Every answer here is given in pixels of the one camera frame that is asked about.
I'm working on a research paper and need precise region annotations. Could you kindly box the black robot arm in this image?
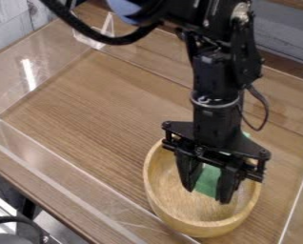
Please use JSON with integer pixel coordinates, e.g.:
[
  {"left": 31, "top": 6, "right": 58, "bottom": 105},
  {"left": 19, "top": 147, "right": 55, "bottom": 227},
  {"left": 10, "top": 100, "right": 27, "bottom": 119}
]
[{"left": 42, "top": 0, "right": 271, "bottom": 204}]

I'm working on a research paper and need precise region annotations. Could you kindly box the brown wooden bowl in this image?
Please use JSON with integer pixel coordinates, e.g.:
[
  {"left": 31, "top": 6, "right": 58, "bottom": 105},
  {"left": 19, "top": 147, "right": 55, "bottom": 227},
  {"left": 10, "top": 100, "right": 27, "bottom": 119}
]
[{"left": 143, "top": 141, "right": 262, "bottom": 238}]

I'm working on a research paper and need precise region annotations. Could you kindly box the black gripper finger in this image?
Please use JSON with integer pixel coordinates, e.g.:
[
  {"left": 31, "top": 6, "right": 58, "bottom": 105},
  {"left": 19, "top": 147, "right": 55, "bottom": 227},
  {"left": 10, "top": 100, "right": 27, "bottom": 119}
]
[
  {"left": 175, "top": 150, "right": 203, "bottom": 192},
  {"left": 215, "top": 166, "right": 245, "bottom": 204}
]

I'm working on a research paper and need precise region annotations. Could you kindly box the black cable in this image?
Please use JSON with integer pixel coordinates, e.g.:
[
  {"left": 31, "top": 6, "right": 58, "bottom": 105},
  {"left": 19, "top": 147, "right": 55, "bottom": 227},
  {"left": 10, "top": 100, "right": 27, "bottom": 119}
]
[{"left": 0, "top": 215, "right": 45, "bottom": 244}]

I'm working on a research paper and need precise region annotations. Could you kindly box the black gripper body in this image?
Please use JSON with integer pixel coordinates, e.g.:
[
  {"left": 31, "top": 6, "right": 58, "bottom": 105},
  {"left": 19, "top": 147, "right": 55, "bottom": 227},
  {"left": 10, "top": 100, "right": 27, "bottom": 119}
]
[{"left": 161, "top": 98, "right": 273, "bottom": 184}]

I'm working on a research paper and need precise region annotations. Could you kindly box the green rectangular block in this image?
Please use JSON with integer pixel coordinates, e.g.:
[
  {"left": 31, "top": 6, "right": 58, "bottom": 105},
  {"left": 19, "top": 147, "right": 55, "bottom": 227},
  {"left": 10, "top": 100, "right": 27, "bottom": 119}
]
[{"left": 194, "top": 163, "right": 222, "bottom": 198}]

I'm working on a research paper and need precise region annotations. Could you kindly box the clear acrylic tray wall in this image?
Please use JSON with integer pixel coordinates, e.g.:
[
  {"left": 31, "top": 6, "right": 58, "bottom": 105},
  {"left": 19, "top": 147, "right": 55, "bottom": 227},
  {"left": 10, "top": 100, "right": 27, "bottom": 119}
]
[{"left": 0, "top": 119, "right": 199, "bottom": 244}]

